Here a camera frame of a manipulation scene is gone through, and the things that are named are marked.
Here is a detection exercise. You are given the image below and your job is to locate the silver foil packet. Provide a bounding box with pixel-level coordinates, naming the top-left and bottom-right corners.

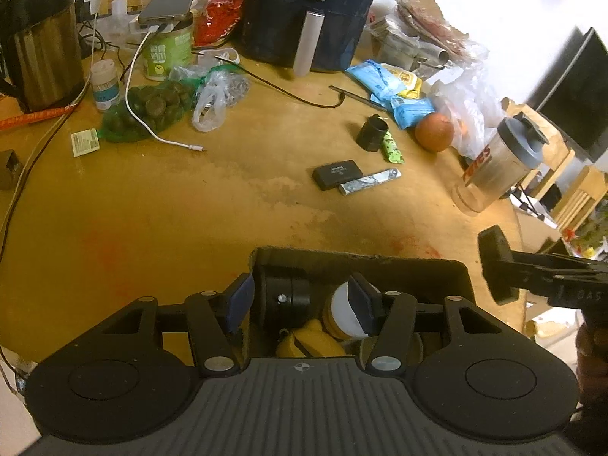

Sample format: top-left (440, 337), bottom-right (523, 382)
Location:
top-left (339, 168), bottom-right (402, 197)

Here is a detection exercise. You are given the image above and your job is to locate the yellow snack packet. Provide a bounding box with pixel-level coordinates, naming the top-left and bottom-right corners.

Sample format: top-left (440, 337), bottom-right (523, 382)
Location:
top-left (380, 63), bottom-right (424, 101)

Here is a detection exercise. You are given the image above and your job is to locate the brown kettle power cord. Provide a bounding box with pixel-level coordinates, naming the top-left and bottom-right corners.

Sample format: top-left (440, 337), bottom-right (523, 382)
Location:
top-left (0, 83), bottom-right (91, 268)

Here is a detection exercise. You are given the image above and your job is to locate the metal pot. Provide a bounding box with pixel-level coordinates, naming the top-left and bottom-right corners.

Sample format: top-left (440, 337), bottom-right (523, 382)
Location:
top-left (370, 16), bottom-right (450, 79)

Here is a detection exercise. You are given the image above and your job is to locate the tan pig-shaped case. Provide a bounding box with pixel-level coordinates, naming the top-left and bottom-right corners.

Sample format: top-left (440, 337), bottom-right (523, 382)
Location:
top-left (276, 320), bottom-right (348, 358)

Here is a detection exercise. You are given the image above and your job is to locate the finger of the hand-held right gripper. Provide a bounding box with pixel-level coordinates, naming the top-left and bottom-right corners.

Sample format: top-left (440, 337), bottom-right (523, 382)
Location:
top-left (478, 225), bottom-right (608, 306)

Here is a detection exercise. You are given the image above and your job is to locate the green can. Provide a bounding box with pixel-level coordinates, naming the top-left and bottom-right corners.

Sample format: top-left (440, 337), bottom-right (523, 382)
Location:
top-left (144, 21), bottom-right (195, 81)

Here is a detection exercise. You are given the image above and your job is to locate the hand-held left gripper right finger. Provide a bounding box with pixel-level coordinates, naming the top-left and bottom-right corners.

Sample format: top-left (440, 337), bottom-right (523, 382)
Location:
top-left (348, 273), bottom-right (504, 377)

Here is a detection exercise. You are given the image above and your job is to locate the small blue snack packet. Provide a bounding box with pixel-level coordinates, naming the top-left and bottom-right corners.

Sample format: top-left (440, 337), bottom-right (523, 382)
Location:
top-left (389, 95), bottom-right (436, 130)

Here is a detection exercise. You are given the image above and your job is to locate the flat black box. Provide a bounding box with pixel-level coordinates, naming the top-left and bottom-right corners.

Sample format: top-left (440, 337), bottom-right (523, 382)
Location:
top-left (312, 160), bottom-right (364, 192)

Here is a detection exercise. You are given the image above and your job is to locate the black charger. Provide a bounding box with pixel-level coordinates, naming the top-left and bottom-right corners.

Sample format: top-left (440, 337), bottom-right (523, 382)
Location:
top-left (73, 0), bottom-right (96, 25)

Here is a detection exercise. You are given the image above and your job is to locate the person's right hand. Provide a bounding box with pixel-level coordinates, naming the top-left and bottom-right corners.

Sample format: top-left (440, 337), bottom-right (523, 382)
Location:
top-left (575, 311), bottom-right (608, 391)

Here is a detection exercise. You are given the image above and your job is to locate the white scoop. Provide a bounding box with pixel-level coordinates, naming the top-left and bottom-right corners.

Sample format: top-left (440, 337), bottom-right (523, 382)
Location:
top-left (197, 47), bottom-right (242, 65)

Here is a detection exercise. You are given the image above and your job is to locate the clear plastic bag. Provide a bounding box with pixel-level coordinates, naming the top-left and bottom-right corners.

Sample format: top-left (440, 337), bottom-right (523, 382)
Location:
top-left (168, 64), bottom-right (250, 133)

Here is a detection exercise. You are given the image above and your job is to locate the black monitor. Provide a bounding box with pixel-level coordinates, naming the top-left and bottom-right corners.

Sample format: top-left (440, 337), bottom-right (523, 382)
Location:
top-left (525, 26), bottom-right (608, 163)

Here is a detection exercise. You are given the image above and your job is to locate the small white bottle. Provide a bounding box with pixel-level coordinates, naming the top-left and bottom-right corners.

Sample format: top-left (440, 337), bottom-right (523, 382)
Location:
top-left (90, 60), bottom-right (121, 113)

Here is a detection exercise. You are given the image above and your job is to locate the orange braided cord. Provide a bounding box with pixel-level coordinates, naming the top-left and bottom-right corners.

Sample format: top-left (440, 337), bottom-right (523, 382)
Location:
top-left (0, 102), bottom-right (79, 132)

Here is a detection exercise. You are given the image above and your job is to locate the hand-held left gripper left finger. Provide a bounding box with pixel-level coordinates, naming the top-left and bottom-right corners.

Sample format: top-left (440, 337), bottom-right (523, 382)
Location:
top-left (100, 273), bottom-right (255, 377)

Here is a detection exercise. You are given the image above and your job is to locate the dark storage box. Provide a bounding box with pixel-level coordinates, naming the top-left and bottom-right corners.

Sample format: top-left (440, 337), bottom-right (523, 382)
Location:
top-left (249, 246), bottom-right (478, 372)

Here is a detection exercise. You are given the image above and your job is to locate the large blue snack packet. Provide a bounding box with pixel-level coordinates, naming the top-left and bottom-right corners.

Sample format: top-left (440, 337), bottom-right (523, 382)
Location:
top-left (345, 59), bottom-right (405, 106)

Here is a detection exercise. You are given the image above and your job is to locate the grey smartphone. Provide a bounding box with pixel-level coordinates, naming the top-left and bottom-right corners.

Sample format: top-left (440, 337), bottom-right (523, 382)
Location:
top-left (138, 0), bottom-right (197, 25)

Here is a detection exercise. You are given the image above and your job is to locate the brown and black kettle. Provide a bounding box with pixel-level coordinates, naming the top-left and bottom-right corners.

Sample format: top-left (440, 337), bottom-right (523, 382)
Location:
top-left (0, 0), bottom-right (87, 113)

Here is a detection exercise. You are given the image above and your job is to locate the green net bag of chestnuts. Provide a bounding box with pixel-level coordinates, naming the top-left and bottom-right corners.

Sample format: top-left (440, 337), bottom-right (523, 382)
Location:
top-left (100, 78), bottom-right (198, 144)

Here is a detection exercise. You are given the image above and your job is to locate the red snack bag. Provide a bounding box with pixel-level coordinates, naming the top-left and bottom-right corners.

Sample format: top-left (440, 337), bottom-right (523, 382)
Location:
top-left (195, 0), bottom-right (253, 49)

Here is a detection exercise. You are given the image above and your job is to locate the white round lid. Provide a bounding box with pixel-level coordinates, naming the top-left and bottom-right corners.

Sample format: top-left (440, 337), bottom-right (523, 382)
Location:
top-left (330, 281), bottom-right (381, 341)

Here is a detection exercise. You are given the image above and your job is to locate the thin black stick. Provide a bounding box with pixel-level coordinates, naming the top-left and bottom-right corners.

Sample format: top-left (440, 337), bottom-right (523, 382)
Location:
top-left (329, 84), bottom-right (393, 113)

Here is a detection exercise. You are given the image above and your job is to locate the small green-white paper packet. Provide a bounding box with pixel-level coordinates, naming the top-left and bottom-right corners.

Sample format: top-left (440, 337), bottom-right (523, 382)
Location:
top-left (70, 128), bottom-right (101, 157)

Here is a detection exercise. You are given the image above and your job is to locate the dark blue air fryer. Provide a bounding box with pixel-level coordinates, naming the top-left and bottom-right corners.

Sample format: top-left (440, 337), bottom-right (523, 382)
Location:
top-left (240, 0), bottom-right (385, 77)

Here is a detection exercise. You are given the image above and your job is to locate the white plastic bag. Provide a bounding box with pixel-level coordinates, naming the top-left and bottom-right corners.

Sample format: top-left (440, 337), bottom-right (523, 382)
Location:
top-left (430, 69), bottom-right (507, 160)

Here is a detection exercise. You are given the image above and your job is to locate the thin black cable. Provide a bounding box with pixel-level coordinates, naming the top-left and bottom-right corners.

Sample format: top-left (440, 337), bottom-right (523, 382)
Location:
top-left (211, 54), bottom-right (345, 109)

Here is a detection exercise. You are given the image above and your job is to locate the orange fruit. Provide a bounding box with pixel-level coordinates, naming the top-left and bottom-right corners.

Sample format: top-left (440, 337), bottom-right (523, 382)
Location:
top-left (415, 112), bottom-right (456, 153)

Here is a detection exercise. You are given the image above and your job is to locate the stack of wrapped cardboard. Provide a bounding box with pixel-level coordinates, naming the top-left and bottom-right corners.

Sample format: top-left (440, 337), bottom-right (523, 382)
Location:
top-left (394, 0), bottom-right (490, 65)

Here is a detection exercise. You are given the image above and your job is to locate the clear shaker bottle grey lid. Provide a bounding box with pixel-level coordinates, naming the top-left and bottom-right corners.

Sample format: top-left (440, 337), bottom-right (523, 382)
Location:
top-left (451, 111), bottom-right (550, 215)

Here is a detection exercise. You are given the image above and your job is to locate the wooden chair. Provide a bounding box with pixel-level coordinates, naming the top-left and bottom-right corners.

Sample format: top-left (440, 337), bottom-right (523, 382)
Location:
top-left (501, 97), bottom-right (608, 234)

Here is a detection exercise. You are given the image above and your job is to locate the white charging cable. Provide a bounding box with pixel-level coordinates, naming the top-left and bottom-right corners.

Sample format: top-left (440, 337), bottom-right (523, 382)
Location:
top-left (124, 26), bottom-right (208, 153)

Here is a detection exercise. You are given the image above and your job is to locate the cardboard box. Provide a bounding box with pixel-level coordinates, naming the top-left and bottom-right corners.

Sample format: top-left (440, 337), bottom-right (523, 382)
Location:
top-left (515, 209), bottom-right (564, 255)

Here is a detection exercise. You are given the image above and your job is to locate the black camera lens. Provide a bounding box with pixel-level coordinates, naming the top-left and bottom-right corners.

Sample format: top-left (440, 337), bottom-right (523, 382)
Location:
top-left (252, 266), bottom-right (324, 329)

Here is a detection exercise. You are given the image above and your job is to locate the green snack packet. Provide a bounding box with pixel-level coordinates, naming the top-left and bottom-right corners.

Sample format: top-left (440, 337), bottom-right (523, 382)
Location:
top-left (380, 130), bottom-right (405, 165)

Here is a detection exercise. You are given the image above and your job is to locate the black cylinder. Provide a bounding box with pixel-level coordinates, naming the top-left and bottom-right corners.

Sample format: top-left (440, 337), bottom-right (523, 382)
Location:
top-left (357, 116), bottom-right (391, 153)

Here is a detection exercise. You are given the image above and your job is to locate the black tape roll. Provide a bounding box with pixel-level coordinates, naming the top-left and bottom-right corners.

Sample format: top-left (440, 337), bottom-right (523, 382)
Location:
top-left (358, 333), bottom-right (424, 374)

